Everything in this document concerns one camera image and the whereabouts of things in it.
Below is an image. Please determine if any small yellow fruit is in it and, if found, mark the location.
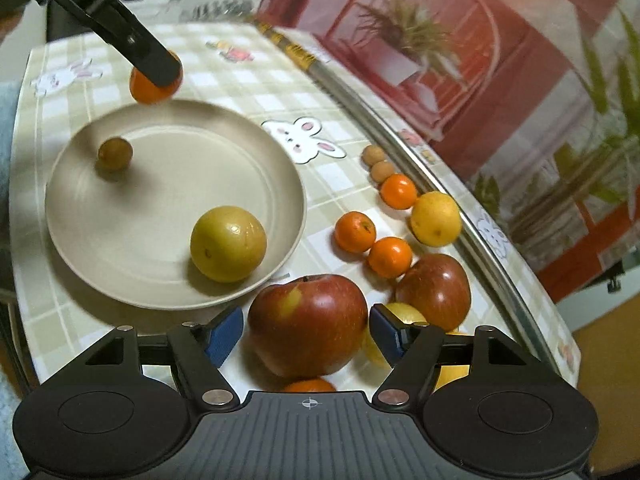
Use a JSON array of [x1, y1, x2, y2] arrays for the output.
[[435, 365, 470, 391]]

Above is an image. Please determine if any red apple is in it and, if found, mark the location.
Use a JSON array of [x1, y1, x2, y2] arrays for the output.
[[395, 254, 472, 332], [247, 274, 368, 378]]

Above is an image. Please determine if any green yellow pear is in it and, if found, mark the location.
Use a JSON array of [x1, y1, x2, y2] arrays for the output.
[[190, 206, 267, 283]]

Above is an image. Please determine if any brown longan fruit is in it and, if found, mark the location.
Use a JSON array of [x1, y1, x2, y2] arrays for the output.
[[98, 136, 134, 171]]

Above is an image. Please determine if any yellow citrus fruit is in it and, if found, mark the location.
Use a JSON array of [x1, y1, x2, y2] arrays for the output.
[[361, 302, 426, 370]]

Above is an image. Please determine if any yellow lemon by pole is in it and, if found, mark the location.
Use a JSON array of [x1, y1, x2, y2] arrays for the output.
[[409, 191, 462, 247]]

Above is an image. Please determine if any beige round plate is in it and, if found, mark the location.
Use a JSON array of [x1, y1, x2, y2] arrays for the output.
[[46, 100, 307, 311]]

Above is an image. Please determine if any telescopic metal pole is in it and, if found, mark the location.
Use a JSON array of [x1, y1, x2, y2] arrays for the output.
[[181, 0, 560, 370]]

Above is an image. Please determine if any small tangerine by lemon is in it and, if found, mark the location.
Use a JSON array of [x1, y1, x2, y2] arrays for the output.
[[380, 174, 418, 210]]

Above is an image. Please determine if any brown longan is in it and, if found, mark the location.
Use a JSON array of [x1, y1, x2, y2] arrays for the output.
[[369, 160, 396, 184], [361, 145, 386, 167]]

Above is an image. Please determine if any black office chair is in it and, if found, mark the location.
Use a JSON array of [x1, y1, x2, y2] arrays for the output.
[[603, 259, 625, 294]]

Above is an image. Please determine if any printed room backdrop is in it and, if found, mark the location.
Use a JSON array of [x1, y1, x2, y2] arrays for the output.
[[258, 0, 639, 301]]

